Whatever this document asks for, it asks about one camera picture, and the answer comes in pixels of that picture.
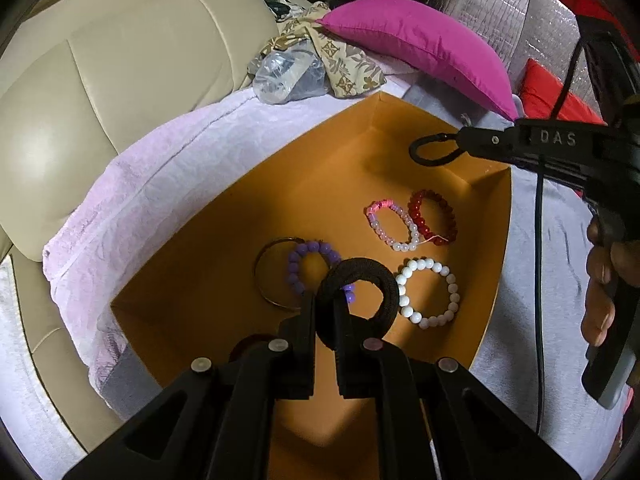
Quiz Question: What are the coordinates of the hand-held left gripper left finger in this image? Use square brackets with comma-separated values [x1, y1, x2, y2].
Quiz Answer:
[62, 291, 319, 480]

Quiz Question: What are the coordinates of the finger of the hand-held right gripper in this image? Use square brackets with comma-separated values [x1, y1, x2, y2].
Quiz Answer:
[457, 125, 522, 163]

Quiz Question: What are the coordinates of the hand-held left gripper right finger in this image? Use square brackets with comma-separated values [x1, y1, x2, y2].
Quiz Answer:
[330, 302, 581, 480]

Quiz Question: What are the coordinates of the dark fabric scrunchie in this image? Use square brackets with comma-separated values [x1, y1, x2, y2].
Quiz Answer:
[317, 257, 400, 349]

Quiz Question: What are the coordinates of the thin black hair tie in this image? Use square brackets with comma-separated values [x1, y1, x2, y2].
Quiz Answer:
[408, 133, 464, 166]

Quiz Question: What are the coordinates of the red beaded bracelet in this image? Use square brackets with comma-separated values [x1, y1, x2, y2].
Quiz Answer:
[407, 188, 459, 246]

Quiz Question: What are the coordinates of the thin metal bangle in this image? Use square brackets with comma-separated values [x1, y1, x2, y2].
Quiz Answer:
[253, 238, 312, 310]

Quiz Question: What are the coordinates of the purple beaded bracelet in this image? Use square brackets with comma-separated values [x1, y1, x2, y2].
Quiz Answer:
[286, 240, 357, 309]

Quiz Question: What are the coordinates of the orange cardboard box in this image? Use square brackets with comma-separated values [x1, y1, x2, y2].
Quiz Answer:
[110, 91, 514, 480]

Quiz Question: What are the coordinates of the pink and white beaded bracelet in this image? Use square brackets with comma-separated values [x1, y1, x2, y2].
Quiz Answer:
[366, 199, 422, 254]

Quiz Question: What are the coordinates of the person's right hand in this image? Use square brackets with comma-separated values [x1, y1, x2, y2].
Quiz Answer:
[580, 220, 627, 349]

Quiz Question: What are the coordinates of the red pillow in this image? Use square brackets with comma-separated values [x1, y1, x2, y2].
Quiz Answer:
[514, 0, 609, 127]

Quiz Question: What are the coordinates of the magenta pillow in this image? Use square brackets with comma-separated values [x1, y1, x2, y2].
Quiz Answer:
[315, 0, 519, 122]

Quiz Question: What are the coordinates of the silver quilted cover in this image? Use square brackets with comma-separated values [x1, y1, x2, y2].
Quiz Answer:
[440, 0, 587, 97]

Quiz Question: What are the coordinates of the beige leaf-patterned cloth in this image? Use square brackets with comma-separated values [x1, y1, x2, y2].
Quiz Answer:
[274, 2, 389, 99]

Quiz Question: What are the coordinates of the grey blanket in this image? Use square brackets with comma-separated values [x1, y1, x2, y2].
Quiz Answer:
[99, 85, 632, 480]

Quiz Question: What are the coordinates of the clear plastic bag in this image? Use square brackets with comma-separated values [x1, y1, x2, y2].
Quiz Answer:
[247, 49, 332, 106]

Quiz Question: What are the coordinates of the pale pink towel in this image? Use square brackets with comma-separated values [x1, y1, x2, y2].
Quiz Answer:
[42, 87, 352, 402]

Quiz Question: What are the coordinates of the black cable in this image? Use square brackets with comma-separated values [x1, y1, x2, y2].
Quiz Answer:
[534, 39, 587, 437]

